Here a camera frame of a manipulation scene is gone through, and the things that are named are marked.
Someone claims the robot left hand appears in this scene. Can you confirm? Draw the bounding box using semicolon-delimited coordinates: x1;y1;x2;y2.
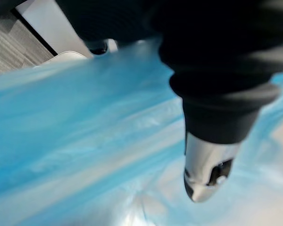
55;0;283;203

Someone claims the blue plastic trash bag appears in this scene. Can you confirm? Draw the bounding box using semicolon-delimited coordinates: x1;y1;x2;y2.
0;36;283;226

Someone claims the small white trash bin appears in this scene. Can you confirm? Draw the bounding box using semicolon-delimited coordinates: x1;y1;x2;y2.
33;39;120;69

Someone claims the white cabinet with dark edge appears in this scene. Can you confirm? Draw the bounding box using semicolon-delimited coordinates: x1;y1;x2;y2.
10;0;92;58

